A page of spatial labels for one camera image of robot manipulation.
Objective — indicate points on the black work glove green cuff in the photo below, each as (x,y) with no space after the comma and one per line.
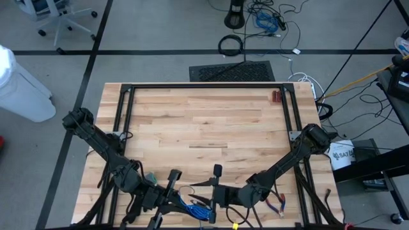
(135,211)

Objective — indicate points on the small red block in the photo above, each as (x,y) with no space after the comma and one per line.
(276,96)

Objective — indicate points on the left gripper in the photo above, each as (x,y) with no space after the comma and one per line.
(164,195)

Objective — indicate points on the black metal beam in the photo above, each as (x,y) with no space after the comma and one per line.
(367,166)

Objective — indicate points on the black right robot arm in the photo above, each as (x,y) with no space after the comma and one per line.
(287,159)

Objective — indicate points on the black cylinder stand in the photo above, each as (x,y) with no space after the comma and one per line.
(234,17)

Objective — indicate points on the black floor mat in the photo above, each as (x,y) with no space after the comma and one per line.
(233,72)

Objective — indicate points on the office chair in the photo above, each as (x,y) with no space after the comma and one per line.
(62,20)

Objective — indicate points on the white power strip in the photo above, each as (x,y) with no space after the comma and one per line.
(314,91)

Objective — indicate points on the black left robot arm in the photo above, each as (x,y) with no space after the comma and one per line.
(102,150)

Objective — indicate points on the white power adapter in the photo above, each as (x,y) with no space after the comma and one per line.
(296,51)

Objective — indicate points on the person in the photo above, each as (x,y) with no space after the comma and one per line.
(402,44)

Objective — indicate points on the black caster wheel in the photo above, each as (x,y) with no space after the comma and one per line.
(396,218)

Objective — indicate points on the white trash bin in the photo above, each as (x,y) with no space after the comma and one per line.
(22,92)

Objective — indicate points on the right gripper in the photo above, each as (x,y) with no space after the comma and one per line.
(223,195)

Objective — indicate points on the black power strip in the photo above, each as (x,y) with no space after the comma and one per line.
(280,22)

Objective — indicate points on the dark grey side table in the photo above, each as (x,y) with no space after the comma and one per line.
(388,83)

